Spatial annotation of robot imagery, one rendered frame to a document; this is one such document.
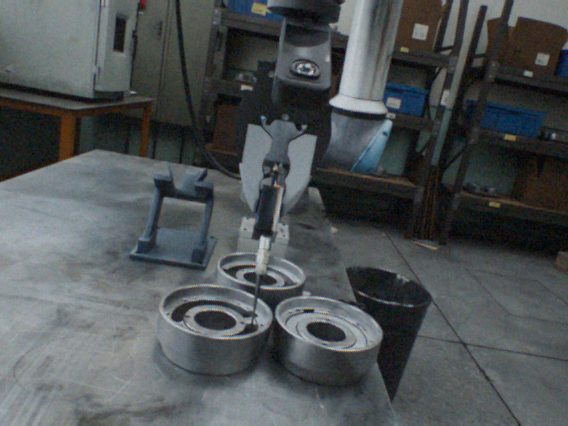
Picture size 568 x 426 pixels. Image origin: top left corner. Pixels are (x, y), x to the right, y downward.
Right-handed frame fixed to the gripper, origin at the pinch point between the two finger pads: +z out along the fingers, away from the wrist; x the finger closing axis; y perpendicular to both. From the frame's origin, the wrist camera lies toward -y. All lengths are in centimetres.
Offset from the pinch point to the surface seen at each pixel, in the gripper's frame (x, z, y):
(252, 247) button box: 0.9, 10.8, 16.6
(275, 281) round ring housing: -2.4, 10.5, 5.0
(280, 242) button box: -2.9, 9.4, 16.6
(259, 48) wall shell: 22, -37, 401
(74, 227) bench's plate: 26.7, 13.1, 18.9
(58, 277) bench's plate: 21.8, 13.0, 2.2
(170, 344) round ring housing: 6.5, 10.8, -11.3
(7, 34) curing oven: 137, -11, 206
